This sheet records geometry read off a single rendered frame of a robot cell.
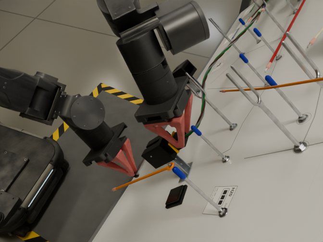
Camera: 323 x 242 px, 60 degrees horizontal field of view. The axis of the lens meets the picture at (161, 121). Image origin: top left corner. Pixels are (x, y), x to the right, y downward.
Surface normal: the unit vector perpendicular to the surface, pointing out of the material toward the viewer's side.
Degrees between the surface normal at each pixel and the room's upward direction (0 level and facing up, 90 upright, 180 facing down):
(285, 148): 53
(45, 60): 0
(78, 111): 47
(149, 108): 30
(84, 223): 0
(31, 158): 0
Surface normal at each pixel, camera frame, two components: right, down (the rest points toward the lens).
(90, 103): 0.47, 0.04
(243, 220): -0.71, -0.66
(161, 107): -0.39, -0.78
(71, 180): 0.00, -0.60
